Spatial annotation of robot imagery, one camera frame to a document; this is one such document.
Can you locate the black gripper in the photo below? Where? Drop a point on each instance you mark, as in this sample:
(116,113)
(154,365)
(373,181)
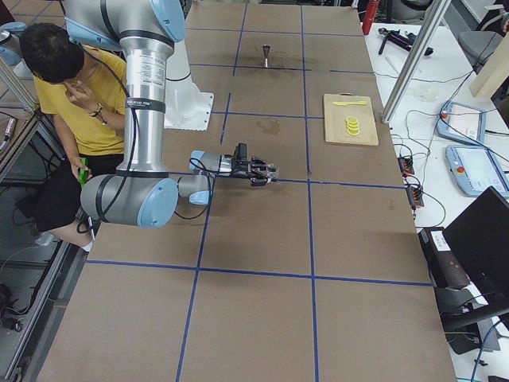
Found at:
(241,170)

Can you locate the clear glass beaker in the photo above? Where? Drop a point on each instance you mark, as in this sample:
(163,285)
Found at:
(272,173)

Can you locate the steel double jigger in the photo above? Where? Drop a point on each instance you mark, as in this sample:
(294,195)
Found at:
(266,56)

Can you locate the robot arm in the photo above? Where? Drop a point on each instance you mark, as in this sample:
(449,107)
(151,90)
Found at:
(160,94)

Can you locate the bamboo cutting board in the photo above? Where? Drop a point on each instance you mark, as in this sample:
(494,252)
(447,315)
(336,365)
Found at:
(335,129)

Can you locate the yellow plastic knife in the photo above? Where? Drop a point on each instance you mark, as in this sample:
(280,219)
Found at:
(349,103)

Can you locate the orange connector module far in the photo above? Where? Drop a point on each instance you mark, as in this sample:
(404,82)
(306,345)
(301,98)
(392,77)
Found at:
(406,165)

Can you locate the orange connector module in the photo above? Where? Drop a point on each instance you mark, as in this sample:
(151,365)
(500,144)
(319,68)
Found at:
(415,196)
(406,165)

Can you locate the orange connector module near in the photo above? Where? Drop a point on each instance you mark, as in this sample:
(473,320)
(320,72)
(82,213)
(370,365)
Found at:
(415,196)

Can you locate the green handheld object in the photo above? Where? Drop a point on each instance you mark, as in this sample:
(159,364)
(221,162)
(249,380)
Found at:
(83,172)

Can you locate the black rod tool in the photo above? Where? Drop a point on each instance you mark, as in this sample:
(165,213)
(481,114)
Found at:
(385,33)

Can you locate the person in yellow shirt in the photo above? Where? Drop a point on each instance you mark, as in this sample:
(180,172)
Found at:
(80,87)

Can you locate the red cylinder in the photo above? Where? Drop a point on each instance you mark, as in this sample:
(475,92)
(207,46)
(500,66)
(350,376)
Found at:
(369,16)

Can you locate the teach pendant far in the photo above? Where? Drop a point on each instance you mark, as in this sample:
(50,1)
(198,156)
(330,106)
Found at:
(461,123)

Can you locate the teach pendant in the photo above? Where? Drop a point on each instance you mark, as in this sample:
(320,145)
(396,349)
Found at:
(461,123)
(475,169)

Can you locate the black box on desk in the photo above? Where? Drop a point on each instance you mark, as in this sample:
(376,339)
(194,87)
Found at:
(442,263)

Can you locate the teach pendant near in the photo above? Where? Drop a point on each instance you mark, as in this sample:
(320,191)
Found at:
(475,169)

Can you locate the black monitor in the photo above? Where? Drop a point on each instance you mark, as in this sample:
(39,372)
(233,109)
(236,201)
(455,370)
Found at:
(478,238)

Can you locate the black monitor stand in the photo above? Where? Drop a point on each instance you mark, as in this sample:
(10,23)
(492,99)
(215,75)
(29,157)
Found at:
(466,319)

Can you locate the grey office chair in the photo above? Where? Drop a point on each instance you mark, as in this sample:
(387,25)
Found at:
(478,45)

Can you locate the light wooden plank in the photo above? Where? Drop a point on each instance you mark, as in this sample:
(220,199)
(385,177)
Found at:
(493,73)

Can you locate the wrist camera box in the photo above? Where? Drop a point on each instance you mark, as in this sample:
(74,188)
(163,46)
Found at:
(240,153)

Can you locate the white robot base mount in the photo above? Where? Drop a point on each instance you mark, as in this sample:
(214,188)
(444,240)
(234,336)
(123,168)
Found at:
(187,107)

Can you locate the aluminium frame post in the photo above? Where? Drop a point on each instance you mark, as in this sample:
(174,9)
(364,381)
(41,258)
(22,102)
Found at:
(425,33)

